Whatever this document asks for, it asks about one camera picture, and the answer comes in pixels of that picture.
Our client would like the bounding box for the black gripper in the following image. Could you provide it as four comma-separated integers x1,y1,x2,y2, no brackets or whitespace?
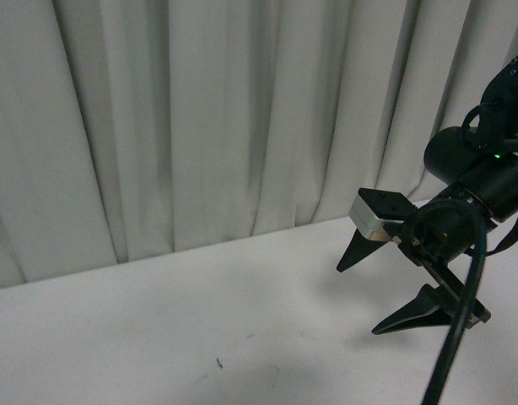
336,198,492,335

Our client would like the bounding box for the grey pleated curtain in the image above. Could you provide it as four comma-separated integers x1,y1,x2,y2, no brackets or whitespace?
0,1,518,288

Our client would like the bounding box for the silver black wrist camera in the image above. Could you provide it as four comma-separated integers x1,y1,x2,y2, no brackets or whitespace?
348,188,418,242

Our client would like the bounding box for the black cable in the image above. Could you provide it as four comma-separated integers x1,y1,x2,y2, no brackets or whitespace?
413,201,492,405

